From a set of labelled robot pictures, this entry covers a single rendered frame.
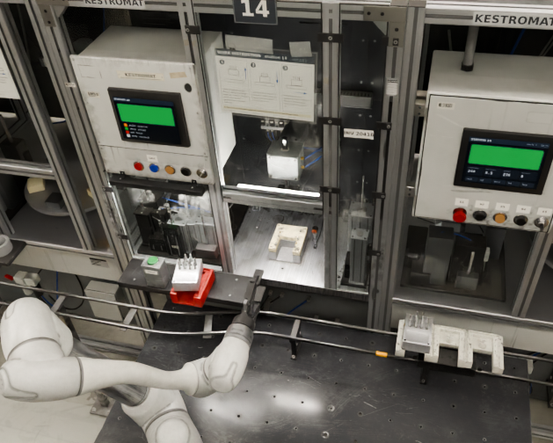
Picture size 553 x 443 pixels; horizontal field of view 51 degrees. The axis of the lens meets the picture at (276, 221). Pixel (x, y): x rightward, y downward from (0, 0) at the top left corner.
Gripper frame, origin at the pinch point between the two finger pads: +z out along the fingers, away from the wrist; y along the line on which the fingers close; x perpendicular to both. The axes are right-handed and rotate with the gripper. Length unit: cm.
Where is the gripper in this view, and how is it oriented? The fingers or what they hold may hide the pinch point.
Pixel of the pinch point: (258, 284)
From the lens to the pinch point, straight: 202.9
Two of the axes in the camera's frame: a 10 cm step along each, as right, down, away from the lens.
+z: 2.6, -6.6, 7.1
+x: -9.7, -1.3, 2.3
